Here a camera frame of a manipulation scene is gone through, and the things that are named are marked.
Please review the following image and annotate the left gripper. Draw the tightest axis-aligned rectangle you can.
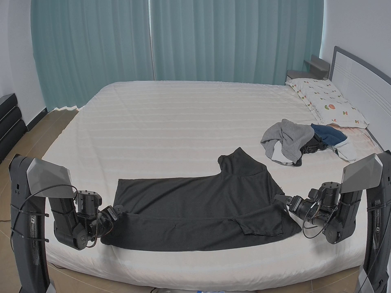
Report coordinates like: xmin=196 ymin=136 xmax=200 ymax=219
xmin=97 ymin=205 xmax=126 ymax=235

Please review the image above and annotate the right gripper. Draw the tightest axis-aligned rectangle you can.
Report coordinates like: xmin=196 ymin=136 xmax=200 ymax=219
xmin=274 ymin=194 xmax=320 ymax=223

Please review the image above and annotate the black T-shirt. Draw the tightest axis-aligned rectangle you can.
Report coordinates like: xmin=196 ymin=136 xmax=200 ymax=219
xmin=100 ymin=147 xmax=302 ymax=252

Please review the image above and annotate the pile of clothes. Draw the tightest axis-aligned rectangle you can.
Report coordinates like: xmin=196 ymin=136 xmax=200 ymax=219
xmin=260 ymin=119 xmax=357 ymax=167

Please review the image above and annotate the bed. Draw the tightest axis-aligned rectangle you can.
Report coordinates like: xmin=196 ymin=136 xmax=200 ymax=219
xmin=41 ymin=45 xmax=391 ymax=288

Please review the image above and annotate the white printed pillow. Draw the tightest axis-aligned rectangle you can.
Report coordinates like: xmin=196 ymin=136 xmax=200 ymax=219
xmin=285 ymin=78 xmax=369 ymax=129

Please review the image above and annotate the grey bedside table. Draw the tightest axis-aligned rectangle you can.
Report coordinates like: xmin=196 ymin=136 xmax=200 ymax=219
xmin=287 ymin=55 xmax=330 ymax=80

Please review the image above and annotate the black chest of drawers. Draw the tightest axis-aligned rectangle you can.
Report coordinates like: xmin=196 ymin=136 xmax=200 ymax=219
xmin=0 ymin=93 xmax=27 ymax=164

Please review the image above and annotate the blue-green curtain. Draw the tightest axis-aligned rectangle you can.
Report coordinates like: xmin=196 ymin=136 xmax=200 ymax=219
xmin=31 ymin=0 xmax=156 ymax=110
xmin=150 ymin=0 xmax=325 ymax=85

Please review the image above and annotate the black cable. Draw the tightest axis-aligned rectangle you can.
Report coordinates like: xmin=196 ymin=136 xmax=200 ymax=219
xmin=11 ymin=186 xmax=78 ymax=237
xmin=302 ymin=216 xmax=329 ymax=239

